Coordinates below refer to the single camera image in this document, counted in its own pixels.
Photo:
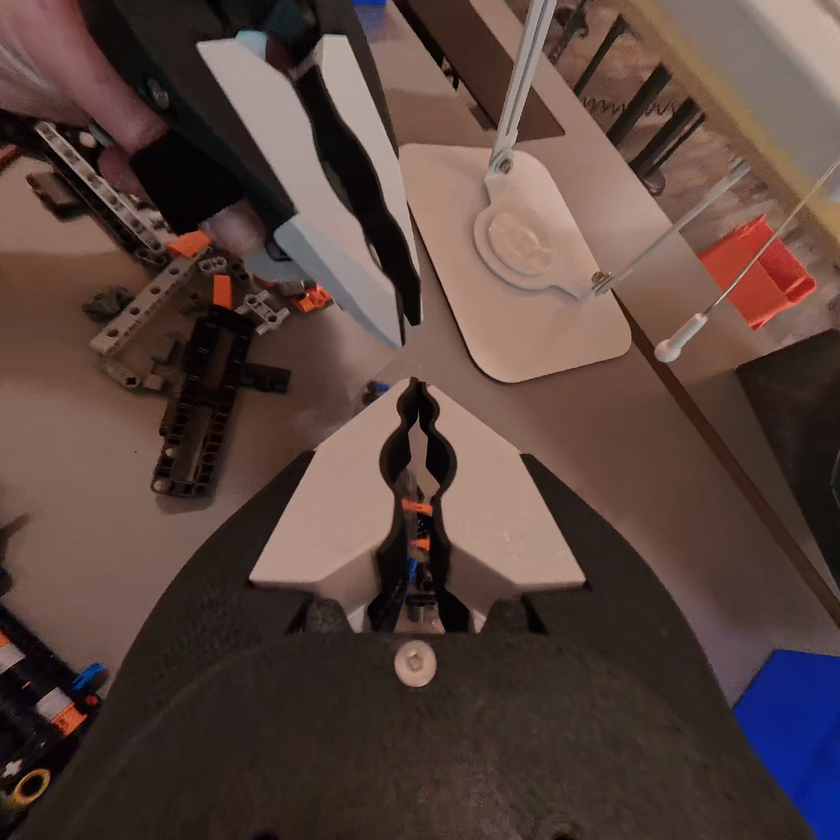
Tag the orange plastic bin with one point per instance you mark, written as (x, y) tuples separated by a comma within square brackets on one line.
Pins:
[(754, 275)]

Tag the white lamp stand base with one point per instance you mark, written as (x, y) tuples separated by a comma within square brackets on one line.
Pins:
[(558, 341)]

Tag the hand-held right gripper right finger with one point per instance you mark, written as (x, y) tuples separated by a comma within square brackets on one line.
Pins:
[(512, 525)]

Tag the long grey lego beam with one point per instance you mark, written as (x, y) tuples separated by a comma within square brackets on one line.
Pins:
[(79, 161)]

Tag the large black lego frame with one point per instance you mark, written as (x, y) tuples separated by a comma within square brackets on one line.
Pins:
[(197, 426)]

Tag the grey lego cross connector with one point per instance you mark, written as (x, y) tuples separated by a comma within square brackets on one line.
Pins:
[(262, 313)]

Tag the person's left hand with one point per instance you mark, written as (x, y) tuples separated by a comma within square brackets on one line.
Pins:
[(52, 59)]

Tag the partly built lego chassis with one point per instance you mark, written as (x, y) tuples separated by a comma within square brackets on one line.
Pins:
[(39, 689)]

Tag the pile of loose lego pieces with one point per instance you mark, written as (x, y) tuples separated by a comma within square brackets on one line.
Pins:
[(190, 244)]

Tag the heap of small lego pins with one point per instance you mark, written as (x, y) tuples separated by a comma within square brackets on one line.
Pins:
[(417, 506)]

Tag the blue container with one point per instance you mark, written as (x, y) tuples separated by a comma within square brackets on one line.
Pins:
[(794, 735)]

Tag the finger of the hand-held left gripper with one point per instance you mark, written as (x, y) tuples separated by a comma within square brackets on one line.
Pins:
[(275, 144), (367, 124)]

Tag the black metal chair frame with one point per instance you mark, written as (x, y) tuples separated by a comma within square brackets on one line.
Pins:
[(646, 92)]

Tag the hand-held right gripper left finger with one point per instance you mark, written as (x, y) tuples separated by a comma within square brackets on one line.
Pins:
[(321, 525)]

